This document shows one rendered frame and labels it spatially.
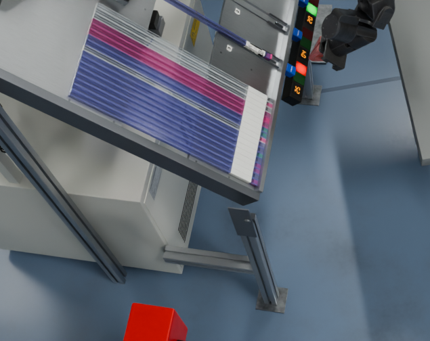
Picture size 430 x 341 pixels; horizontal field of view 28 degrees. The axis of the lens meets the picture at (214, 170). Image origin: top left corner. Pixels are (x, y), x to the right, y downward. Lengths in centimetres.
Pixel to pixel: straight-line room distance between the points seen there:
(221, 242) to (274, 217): 19
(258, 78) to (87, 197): 54
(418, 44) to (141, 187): 83
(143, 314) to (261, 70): 68
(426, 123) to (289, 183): 73
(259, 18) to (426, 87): 47
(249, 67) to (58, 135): 56
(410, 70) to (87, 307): 126
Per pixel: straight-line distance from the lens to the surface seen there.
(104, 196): 220
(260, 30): 218
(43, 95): 177
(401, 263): 270
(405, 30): 237
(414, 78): 229
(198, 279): 273
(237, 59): 210
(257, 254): 223
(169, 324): 187
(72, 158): 228
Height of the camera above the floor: 254
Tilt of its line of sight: 62 degrees down
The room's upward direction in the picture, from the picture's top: 20 degrees counter-clockwise
